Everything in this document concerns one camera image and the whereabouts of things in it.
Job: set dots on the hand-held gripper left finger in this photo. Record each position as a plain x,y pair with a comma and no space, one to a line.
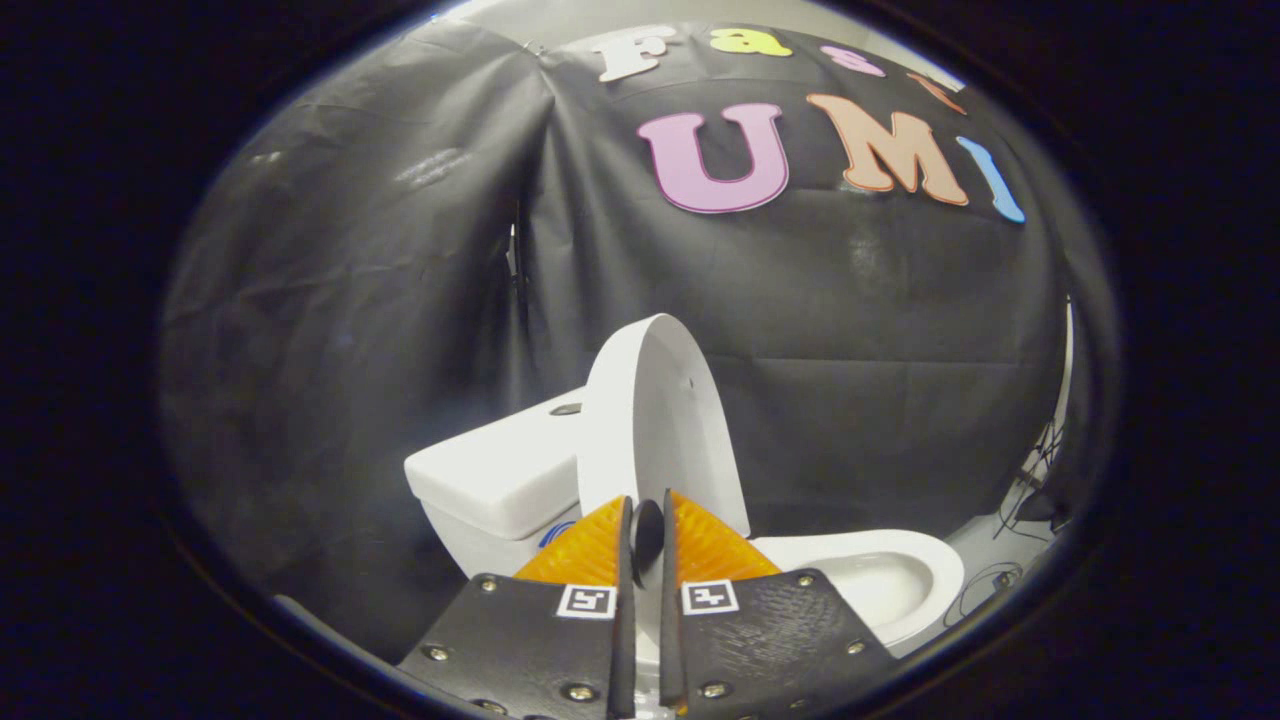
624,650

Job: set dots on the white toilet lid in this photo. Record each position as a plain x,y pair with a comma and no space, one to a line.
650,420

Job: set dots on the black tripod stand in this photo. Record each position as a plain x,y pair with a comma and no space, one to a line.
1022,480

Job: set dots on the black lid pull tab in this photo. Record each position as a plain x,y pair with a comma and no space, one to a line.
646,535

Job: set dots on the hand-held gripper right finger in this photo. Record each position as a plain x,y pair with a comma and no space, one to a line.
670,650

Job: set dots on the white toilet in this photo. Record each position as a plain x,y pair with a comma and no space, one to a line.
490,480

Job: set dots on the black backdrop cloth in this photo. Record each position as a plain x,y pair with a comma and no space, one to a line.
400,300

